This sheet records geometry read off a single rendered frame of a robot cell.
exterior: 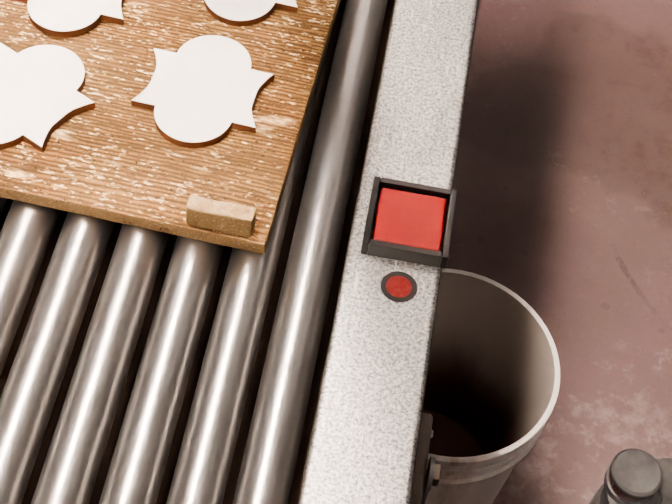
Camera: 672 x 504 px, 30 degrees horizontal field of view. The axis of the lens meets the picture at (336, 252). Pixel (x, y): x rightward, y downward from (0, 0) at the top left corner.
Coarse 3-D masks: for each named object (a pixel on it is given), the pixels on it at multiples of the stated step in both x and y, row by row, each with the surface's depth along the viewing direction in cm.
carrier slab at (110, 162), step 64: (0, 0) 121; (128, 0) 122; (192, 0) 123; (320, 0) 124; (128, 64) 117; (256, 64) 119; (320, 64) 121; (64, 128) 112; (128, 128) 113; (256, 128) 114; (0, 192) 109; (64, 192) 108; (128, 192) 109; (192, 192) 109; (256, 192) 110
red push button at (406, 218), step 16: (384, 192) 112; (400, 192) 112; (384, 208) 111; (400, 208) 111; (416, 208) 111; (432, 208) 111; (384, 224) 110; (400, 224) 110; (416, 224) 110; (432, 224) 110; (384, 240) 109; (400, 240) 109; (416, 240) 109; (432, 240) 109
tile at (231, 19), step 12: (204, 0) 122; (216, 0) 122; (228, 0) 122; (240, 0) 122; (252, 0) 122; (264, 0) 122; (276, 0) 122; (288, 0) 123; (216, 12) 121; (228, 12) 121; (240, 12) 121; (252, 12) 121; (264, 12) 121; (228, 24) 121; (240, 24) 121; (252, 24) 122
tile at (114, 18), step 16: (16, 0) 121; (32, 0) 120; (48, 0) 120; (64, 0) 120; (80, 0) 121; (96, 0) 121; (112, 0) 121; (32, 16) 119; (48, 16) 119; (64, 16) 119; (80, 16) 119; (96, 16) 119; (112, 16) 120; (48, 32) 118; (64, 32) 118; (80, 32) 119
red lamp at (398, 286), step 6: (396, 276) 108; (402, 276) 109; (390, 282) 108; (396, 282) 108; (402, 282) 108; (408, 282) 108; (390, 288) 108; (396, 288) 108; (402, 288) 108; (408, 288) 108; (396, 294) 107; (402, 294) 107; (408, 294) 108
